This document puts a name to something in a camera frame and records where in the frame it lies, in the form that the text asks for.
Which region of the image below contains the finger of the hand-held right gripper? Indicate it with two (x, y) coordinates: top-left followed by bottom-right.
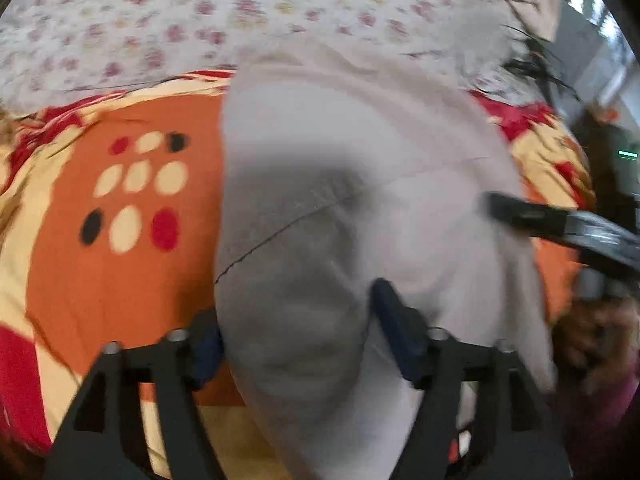
(486, 191), (640, 275)

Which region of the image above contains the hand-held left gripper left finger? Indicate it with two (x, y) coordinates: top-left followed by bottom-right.
(45, 310), (226, 480)

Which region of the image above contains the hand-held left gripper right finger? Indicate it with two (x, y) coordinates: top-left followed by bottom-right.
(372, 279), (572, 480)

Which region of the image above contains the beige garment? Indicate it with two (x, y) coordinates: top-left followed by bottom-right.
(212, 35), (558, 480)

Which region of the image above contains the person's right hand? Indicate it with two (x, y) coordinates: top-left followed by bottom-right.
(554, 299), (640, 397)

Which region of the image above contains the orange red yellow patterned blanket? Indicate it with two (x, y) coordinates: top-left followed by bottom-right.
(0, 69), (597, 480)

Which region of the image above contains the window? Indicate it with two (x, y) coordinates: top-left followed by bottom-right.
(559, 0), (637, 111)

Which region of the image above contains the white floral bed sheet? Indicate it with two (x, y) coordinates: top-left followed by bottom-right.
(0, 0), (561, 111)

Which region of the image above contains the black cable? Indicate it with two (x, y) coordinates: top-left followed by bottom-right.
(500, 24), (582, 105)

